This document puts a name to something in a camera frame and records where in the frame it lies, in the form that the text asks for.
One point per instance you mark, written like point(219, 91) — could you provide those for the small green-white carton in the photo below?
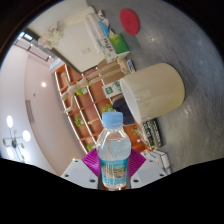
point(111, 89)

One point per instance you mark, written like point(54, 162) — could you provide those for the green tissue box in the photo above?
point(116, 45)

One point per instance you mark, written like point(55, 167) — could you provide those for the grey curtain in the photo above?
point(33, 46)

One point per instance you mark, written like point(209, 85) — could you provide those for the ceiling air vent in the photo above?
point(29, 111)

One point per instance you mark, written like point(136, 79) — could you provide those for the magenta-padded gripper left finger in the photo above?
point(79, 173)

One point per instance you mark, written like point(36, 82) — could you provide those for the wooden shelf unit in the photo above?
point(93, 100)

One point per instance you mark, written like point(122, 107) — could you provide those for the ceiling chandelier lamp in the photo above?
point(15, 140)

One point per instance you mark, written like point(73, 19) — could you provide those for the cream ceramic mug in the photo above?
point(160, 90)

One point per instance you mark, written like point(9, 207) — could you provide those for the brown chair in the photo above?
point(110, 71)

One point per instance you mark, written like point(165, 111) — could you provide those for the clear water bottle blue cap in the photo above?
point(114, 155)

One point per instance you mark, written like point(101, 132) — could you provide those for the white wall socket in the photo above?
point(85, 50)

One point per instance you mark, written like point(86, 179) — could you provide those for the flat round red coaster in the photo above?
point(130, 21)

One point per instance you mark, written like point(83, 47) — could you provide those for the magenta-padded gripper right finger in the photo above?
point(148, 171)

